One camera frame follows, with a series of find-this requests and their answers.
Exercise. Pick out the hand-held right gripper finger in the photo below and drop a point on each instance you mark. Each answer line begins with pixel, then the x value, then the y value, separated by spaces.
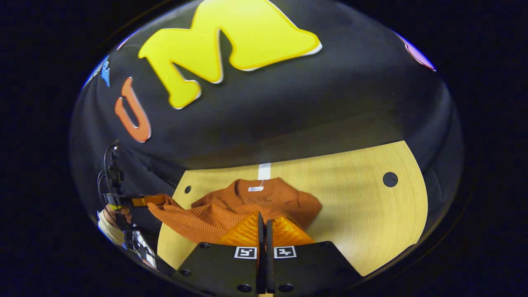
pixel 269 268
pixel 260 268

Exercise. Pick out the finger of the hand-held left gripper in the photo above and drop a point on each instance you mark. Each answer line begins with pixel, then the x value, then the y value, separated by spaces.
pixel 146 201

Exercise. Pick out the orange knit garment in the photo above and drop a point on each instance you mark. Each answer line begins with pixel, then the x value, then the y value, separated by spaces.
pixel 206 222

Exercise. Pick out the white paper hang tag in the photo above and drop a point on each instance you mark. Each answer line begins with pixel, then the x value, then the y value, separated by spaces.
pixel 264 171

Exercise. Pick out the black backdrop cloth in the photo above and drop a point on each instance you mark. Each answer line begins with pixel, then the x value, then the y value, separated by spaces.
pixel 309 103

